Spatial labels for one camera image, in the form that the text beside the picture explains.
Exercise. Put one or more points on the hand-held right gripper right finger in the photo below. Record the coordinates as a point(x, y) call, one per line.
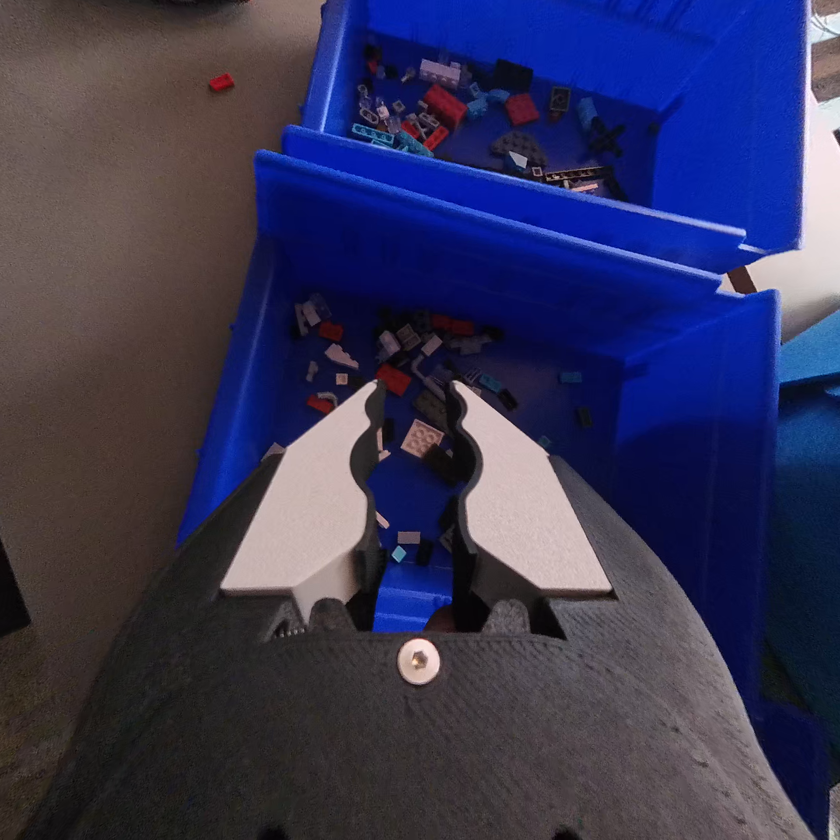
point(531, 518)

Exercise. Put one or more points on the grey desk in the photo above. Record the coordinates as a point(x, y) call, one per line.
point(98, 262)

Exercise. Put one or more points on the pile of large toy bricks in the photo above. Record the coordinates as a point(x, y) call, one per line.
point(446, 105)

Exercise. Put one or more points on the large blue plastic bin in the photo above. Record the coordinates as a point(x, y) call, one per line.
point(722, 98)

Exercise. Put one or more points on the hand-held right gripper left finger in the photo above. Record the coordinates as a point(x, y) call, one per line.
point(295, 518)

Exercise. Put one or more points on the red toy brick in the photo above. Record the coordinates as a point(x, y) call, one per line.
point(221, 81)

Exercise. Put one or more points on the pile of small toy bricks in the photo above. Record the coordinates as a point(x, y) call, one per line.
point(394, 377)

